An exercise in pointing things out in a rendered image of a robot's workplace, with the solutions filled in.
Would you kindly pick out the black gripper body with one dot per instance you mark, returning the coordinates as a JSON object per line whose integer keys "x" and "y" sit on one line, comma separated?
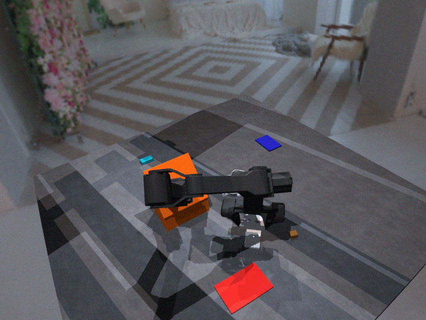
{"x": 276, "y": 210}

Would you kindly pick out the blue flat plate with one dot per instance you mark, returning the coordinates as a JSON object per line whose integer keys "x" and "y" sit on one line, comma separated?
{"x": 268, "y": 143}

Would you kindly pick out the small cyan block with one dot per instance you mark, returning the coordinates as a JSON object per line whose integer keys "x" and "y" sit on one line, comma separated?
{"x": 146, "y": 160}

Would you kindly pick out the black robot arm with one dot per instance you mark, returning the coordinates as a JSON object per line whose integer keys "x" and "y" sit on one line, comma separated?
{"x": 160, "y": 191}

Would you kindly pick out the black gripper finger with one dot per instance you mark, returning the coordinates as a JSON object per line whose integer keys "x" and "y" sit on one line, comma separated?
{"x": 236, "y": 219}
{"x": 268, "y": 222}

